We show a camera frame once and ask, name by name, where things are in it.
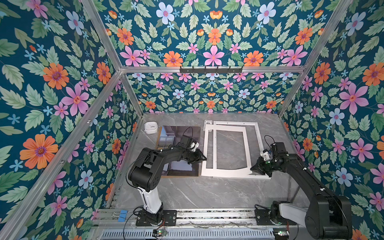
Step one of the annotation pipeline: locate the white photo mat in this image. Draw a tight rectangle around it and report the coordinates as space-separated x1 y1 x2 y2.
200 123 271 180

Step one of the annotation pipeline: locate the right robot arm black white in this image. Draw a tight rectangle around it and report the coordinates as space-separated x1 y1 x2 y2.
251 152 353 240

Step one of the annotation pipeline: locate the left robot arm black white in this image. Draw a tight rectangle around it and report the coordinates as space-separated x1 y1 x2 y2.
128 144 207 222

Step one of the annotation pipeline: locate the white round device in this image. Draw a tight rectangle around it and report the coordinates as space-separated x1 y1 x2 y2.
144 121 159 135

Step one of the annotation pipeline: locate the blue binder clip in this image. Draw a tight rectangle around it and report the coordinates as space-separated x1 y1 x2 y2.
118 210 128 223

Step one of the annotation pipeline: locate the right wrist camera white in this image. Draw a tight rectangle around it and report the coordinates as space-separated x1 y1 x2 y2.
260 149 272 162

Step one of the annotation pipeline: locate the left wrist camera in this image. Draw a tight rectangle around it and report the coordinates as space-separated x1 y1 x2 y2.
178 135 196 149

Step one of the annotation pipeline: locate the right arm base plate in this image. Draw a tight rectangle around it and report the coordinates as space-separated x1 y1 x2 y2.
254 209 297 226

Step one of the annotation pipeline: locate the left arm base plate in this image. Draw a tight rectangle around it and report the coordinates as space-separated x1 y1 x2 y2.
136 210 178 227

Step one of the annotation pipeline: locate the white cable duct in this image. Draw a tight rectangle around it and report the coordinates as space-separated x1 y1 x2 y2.
100 229 275 240

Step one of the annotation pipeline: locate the black hook rail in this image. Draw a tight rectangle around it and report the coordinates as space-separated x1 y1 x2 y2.
179 66 243 75

